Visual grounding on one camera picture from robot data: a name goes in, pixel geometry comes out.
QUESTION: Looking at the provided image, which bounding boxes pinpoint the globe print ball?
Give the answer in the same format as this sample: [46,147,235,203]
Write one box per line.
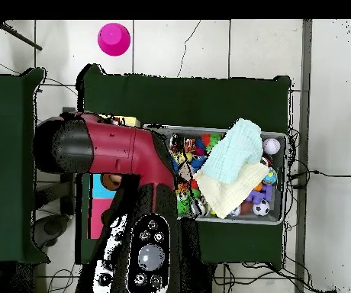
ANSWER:
[262,166,278,185]

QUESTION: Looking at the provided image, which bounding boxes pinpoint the green fuzzy toy with eyes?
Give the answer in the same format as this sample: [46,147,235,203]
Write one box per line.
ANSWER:
[176,190,201,216]

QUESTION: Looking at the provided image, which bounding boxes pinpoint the cream knitted cloth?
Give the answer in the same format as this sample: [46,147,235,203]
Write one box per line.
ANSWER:
[193,163,270,220]

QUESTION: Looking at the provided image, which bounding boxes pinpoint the tiger plush toy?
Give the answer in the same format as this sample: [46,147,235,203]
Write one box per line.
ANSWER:
[182,138,197,154]

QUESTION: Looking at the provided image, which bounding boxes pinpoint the light blue muslin cloth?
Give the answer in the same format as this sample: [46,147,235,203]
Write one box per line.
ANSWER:
[199,118,264,185]

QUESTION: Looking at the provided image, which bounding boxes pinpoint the black and white soccer ball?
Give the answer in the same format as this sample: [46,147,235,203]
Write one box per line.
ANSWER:
[252,199,271,217]

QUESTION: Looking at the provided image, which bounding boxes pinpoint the purple foam toy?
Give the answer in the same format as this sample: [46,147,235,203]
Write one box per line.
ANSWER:
[244,182,274,205]

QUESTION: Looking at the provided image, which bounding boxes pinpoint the white baseball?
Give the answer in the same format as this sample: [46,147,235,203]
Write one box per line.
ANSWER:
[262,137,282,156]

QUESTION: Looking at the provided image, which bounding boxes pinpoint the wooden box with three holes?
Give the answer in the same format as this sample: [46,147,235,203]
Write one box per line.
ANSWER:
[86,114,141,240]

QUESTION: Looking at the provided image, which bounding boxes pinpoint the wire mesh bin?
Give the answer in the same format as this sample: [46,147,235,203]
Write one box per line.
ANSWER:
[144,125,288,226]

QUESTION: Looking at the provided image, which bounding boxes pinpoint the green spiky ball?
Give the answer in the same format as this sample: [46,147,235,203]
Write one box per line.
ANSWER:
[207,134,224,152]

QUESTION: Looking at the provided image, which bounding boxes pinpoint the dark green side table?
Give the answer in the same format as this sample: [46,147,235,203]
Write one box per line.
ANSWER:
[0,67,47,265]

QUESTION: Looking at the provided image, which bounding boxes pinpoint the black floor cable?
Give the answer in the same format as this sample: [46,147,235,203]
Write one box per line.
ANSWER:
[288,169,351,190]

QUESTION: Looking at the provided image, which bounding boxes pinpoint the pink plastic cup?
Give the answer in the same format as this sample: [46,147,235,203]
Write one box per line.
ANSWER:
[97,22,131,57]

